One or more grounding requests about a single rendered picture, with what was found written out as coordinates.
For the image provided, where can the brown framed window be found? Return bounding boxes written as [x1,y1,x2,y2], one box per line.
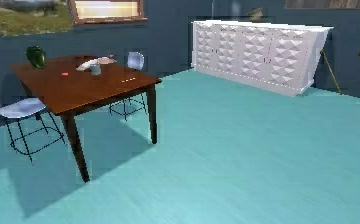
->
[67,0,148,26]

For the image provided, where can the white patterned sideboard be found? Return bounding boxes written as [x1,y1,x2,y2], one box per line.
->
[191,20,334,98]

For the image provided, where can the white wire-legged chair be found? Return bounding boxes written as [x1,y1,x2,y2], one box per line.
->
[108,51,148,122]
[0,90,66,164]

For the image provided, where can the small brown statue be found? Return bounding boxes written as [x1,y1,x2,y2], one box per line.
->
[247,7,264,22]

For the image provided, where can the landscape painting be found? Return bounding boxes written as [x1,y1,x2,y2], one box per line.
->
[0,0,74,38]

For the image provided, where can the white cloth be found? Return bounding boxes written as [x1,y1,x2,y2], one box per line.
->
[75,58,100,72]

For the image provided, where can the dark green vase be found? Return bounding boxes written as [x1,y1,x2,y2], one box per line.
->
[25,45,47,70]

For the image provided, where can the brown framed picture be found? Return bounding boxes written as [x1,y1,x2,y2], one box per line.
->
[283,0,360,10]

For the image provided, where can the pink plate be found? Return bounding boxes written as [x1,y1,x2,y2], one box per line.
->
[97,56,118,65]

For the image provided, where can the brown wooden table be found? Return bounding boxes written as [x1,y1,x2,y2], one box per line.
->
[9,55,163,184]

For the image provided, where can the thin yellow lamp leg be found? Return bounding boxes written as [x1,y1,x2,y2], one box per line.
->
[321,50,342,95]

